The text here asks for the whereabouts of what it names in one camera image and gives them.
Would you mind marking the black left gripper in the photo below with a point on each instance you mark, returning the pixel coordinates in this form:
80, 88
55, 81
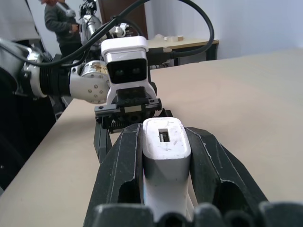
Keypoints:
129, 111

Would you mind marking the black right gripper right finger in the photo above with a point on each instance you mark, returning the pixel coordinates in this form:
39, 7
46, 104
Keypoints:
213, 160

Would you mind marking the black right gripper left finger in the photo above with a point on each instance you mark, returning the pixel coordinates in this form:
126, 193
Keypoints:
118, 165

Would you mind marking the white charger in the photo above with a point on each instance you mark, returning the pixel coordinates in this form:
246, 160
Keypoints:
165, 153

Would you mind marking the small white object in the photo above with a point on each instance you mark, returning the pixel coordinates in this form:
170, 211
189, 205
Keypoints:
159, 36

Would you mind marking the light wooden blocks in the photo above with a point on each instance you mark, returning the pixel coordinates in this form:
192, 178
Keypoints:
174, 37

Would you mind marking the light wooden background table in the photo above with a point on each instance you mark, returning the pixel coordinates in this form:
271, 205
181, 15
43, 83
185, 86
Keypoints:
187, 43

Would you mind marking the black robot torso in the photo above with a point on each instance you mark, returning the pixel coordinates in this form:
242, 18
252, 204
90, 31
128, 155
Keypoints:
21, 132

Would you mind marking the silver background robot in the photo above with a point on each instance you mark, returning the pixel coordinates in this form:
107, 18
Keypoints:
88, 23

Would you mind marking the brown wooden door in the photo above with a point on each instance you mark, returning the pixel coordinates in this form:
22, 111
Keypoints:
123, 11

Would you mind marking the person in grey sweater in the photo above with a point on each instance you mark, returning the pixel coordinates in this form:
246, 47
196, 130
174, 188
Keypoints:
62, 28

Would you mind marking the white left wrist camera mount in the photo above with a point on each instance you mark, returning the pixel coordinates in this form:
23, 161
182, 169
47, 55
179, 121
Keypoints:
125, 68

